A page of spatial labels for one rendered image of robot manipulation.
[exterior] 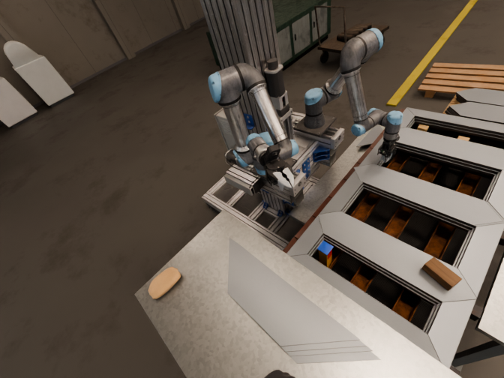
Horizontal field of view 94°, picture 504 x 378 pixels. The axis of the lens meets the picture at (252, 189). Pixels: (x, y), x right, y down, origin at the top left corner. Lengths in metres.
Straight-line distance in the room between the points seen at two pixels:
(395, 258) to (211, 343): 0.91
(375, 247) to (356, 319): 0.45
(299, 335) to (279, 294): 0.16
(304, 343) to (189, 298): 0.52
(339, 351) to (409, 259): 0.59
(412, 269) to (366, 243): 0.22
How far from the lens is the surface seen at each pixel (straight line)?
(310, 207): 1.71
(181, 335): 1.16
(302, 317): 1.01
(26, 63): 9.16
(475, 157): 1.93
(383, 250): 1.37
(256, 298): 1.06
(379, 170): 1.71
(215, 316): 1.12
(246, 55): 1.38
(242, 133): 1.26
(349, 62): 1.39
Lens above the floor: 2.06
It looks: 46 degrees down
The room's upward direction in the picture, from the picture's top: 20 degrees counter-clockwise
